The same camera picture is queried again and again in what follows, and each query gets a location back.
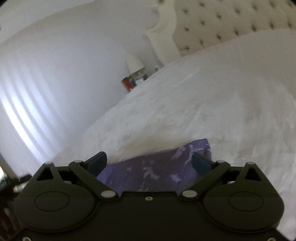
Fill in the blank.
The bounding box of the dark purple patterned garment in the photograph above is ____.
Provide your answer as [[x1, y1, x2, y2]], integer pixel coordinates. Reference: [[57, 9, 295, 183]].
[[97, 138, 211, 194]]

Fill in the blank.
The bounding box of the white bed duvet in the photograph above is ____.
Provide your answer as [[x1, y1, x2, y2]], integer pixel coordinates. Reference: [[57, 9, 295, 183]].
[[53, 29, 295, 240]]

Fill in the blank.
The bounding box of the white sheer curtain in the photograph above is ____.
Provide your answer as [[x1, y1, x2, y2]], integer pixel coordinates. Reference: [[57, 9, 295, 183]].
[[1, 30, 104, 175]]

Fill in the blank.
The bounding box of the white table lamp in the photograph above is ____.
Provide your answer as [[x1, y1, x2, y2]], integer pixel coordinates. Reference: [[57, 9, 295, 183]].
[[125, 54, 145, 74]]

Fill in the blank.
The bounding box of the white tufted headboard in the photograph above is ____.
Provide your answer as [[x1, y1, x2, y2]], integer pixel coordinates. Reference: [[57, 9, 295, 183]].
[[146, 0, 295, 65]]

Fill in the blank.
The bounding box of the red picture frame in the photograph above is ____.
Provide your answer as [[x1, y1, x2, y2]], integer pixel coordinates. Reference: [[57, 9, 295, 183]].
[[121, 76, 137, 92]]

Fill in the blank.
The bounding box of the small clock frame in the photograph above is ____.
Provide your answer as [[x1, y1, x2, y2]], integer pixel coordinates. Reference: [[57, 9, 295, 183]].
[[130, 68, 148, 86]]

